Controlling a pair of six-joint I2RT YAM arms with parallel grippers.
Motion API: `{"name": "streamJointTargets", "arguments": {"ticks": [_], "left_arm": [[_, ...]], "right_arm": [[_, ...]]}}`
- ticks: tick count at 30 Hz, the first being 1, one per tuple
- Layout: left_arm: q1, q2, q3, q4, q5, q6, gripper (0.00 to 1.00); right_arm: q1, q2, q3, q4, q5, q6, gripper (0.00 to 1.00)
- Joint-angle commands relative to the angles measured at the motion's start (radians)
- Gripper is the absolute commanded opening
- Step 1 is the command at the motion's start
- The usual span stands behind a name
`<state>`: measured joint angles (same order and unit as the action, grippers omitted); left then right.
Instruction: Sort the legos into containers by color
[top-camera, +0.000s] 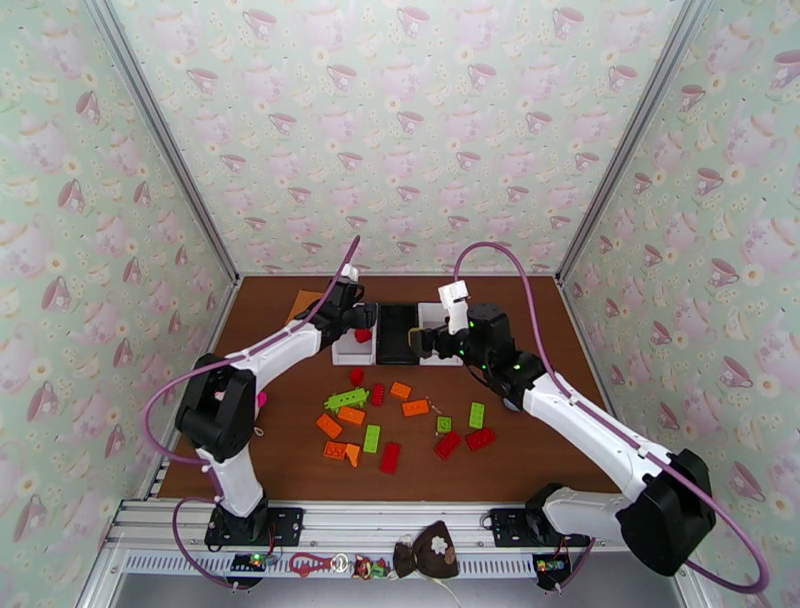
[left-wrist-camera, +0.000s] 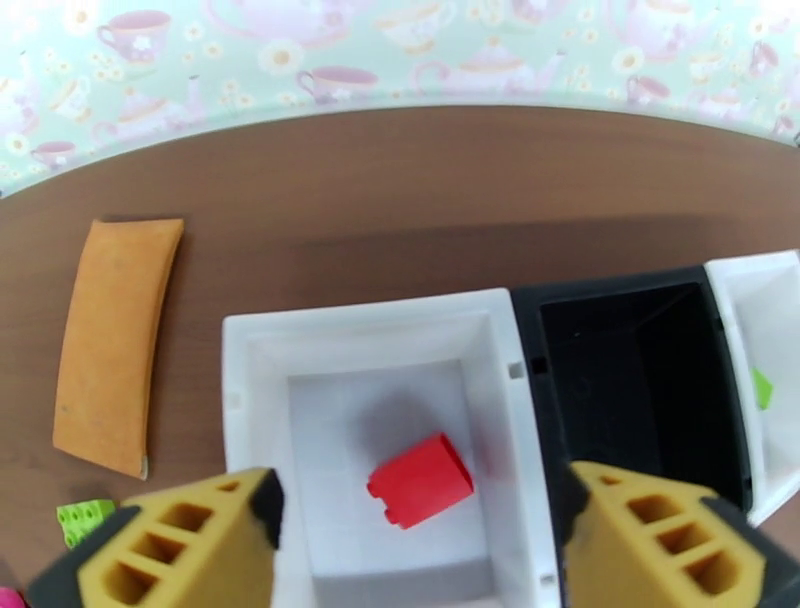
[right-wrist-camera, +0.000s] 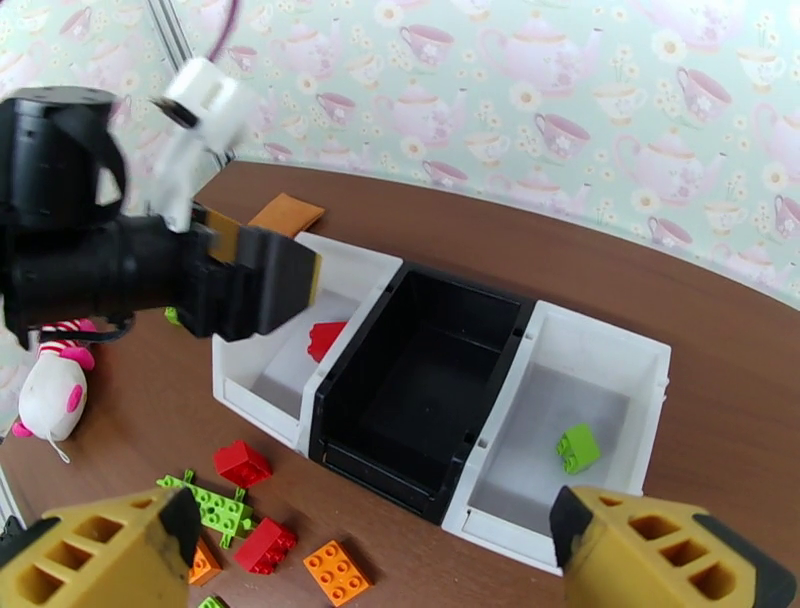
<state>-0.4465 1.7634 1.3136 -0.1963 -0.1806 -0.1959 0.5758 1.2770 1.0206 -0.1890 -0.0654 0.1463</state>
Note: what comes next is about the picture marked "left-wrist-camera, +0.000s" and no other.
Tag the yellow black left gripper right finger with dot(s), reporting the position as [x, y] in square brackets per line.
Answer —
[612, 562]

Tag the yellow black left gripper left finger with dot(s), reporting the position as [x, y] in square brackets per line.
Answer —
[212, 581]

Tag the long green lego brick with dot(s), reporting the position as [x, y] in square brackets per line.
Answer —
[78, 519]

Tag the red lego block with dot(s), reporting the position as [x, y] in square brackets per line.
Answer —
[419, 481]

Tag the black plastic container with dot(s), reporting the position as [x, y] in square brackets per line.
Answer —
[625, 375]

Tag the pink striped plush toy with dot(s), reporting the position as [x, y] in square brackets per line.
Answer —
[7, 597]

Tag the flat orange sponge pad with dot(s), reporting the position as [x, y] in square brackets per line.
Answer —
[112, 350]

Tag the white plastic container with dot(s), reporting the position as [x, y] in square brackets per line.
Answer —
[737, 287]
[375, 312]

